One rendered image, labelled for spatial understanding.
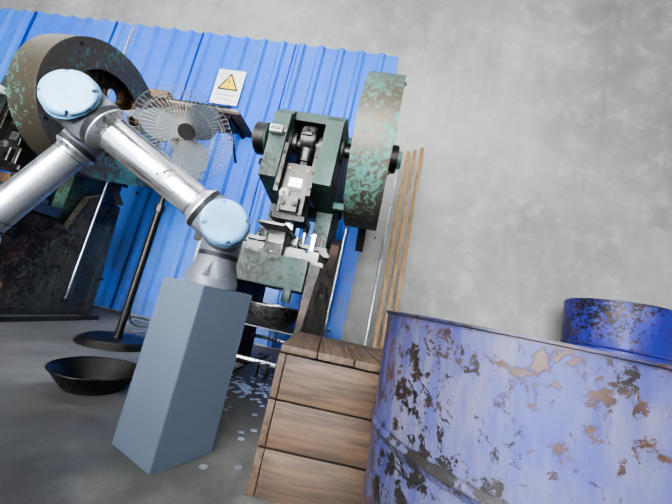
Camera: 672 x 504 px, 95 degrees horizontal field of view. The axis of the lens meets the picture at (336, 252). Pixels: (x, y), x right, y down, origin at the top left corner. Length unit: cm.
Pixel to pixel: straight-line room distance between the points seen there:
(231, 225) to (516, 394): 66
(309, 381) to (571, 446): 58
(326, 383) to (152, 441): 44
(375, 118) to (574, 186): 245
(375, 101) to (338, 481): 136
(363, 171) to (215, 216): 81
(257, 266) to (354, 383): 81
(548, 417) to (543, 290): 283
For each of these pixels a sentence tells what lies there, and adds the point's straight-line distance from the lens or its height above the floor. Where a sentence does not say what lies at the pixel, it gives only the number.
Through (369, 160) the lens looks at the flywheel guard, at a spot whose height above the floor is 112.
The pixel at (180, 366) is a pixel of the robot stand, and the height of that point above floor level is 25.
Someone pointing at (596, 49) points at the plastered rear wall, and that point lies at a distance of 442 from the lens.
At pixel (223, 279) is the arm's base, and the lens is 93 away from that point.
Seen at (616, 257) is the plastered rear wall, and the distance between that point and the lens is 356.
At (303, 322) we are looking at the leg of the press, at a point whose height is 38.
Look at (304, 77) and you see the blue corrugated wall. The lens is 365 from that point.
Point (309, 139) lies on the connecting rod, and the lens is 181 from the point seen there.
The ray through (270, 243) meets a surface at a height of 70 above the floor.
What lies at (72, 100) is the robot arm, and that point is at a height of 78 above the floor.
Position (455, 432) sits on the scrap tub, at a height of 37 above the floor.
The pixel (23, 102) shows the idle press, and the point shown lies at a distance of 235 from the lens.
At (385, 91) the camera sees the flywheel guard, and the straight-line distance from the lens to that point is 155.
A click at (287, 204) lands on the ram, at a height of 93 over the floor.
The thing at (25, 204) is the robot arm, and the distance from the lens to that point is 108.
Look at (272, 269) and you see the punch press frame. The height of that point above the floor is 57.
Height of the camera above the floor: 47
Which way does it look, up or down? 10 degrees up
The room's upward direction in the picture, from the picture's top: 12 degrees clockwise
